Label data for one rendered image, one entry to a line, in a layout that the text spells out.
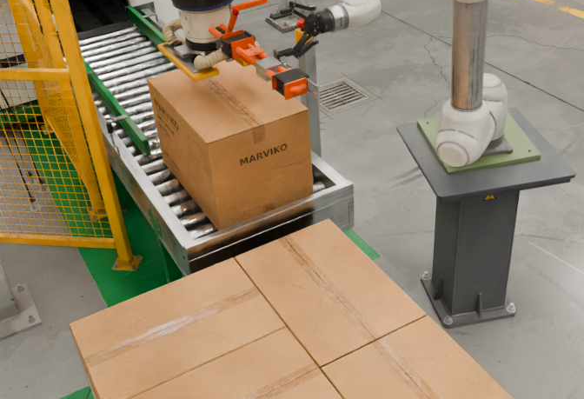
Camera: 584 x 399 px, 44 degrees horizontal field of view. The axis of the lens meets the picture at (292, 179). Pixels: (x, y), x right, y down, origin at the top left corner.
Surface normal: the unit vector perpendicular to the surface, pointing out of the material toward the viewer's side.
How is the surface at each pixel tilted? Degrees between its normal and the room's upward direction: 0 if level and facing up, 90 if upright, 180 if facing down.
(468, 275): 90
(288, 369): 0
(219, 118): 0
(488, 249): 90
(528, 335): 0
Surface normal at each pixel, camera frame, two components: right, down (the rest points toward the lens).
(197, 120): -0.07, -0.82
